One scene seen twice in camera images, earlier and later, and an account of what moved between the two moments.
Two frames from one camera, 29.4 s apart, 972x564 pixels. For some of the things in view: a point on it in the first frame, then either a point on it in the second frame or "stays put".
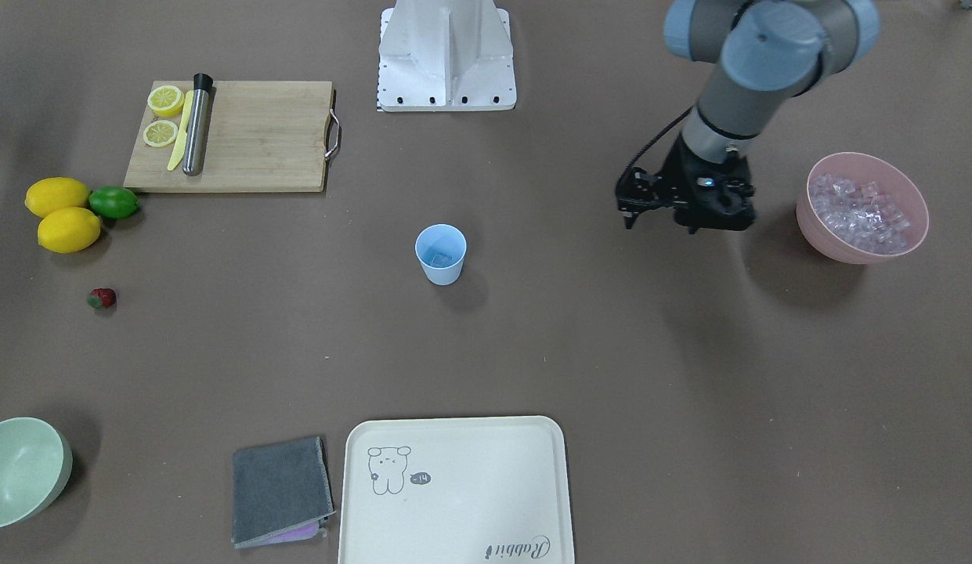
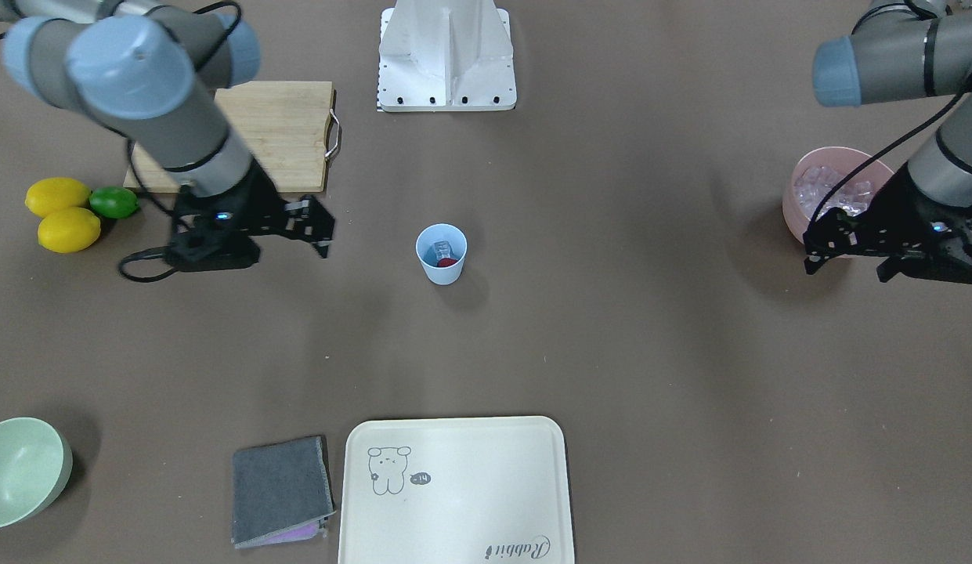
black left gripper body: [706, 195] to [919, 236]
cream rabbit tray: [456, 489] stays put
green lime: [113, 201] stays put
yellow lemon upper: [56, 193] stays put
